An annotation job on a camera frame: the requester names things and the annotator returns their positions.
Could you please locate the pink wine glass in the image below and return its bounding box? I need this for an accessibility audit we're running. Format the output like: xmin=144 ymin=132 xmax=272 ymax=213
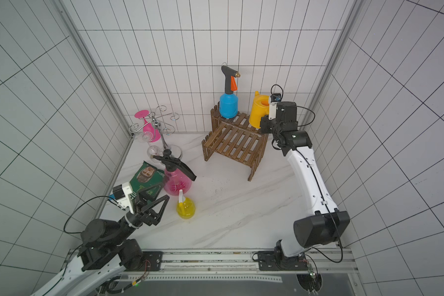
xmin=132 ymin=110 xmax=161 ymax=143

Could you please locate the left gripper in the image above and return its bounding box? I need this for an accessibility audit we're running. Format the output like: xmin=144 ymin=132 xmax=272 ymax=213
xmin=111 ymin=182 xmax=172 ymax=244

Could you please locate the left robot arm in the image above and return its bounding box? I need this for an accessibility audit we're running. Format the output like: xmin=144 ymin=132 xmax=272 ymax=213
xmin=35 ymin=185 xmax=170 ymax=296

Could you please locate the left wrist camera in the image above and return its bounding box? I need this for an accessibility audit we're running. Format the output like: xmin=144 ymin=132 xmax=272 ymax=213
xmin=111 ymin=182 xmax=136 ymax=214

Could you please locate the blue spray bottle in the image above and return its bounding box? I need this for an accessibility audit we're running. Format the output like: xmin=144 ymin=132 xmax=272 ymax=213
xmin=219 ymin=64 xmax=240 ymax=119

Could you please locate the wooden slatted shelf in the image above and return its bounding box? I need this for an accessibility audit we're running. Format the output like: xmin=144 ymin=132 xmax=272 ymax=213
xmin=202 ymin=104 xmax=268 ymax=181

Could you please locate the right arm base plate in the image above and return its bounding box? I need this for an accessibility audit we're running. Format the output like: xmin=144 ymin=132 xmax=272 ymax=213
xmin=252 ymin=249 xmax=308 ymax=271

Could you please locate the pink pump sprayer bottle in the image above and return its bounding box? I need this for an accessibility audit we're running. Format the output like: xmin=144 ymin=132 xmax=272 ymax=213
xmin=151 ymin=149 xmax=197 ymax=196

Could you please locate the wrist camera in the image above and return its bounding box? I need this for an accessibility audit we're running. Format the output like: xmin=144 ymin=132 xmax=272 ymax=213
xmin=268 ymin=93 xmax=283 ymax=120
xmin=111 ymin=182 xmax=136 ymax=214

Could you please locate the small yellow spray bottle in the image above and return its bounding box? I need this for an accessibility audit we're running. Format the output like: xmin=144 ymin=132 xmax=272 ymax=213
xmin=176 ymin=189 xmax=196 ymax=220

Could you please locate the chrome wine glass rack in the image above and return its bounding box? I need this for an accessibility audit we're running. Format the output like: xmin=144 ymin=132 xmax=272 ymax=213
xmin=129 ymin=105 xmax=183 ymax=159

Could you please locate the green chips bag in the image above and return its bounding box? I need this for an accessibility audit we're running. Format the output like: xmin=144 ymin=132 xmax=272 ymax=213
xmin=129 ymin=162 xmax=166 ymax=193

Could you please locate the clear wine glass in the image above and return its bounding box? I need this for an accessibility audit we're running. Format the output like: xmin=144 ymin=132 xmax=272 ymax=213
xmin=147 ymin=142 xmax=164 ymax=162

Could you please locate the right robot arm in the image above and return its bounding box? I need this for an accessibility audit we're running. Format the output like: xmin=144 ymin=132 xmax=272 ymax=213
xmin=260 ymin=101 xmax=350 ymax=260

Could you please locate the yellow watering can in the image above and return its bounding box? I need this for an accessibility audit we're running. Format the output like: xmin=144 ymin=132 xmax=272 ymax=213
xmin=249 ymin=91 xmax=270 ymax=129

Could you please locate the aluminium mounting rail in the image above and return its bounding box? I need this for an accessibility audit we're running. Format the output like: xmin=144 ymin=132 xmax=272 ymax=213
xmin=119 ymin=248 xmax=359 ymax=282

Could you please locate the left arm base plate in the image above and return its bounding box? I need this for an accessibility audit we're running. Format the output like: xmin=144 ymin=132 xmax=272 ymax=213
xmin=131 ymin=251 xmax=164 ymax=272

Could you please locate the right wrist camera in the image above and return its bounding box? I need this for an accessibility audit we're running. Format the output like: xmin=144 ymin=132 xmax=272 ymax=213
xmin=268 ymin=93 xmax=283 ymax=120

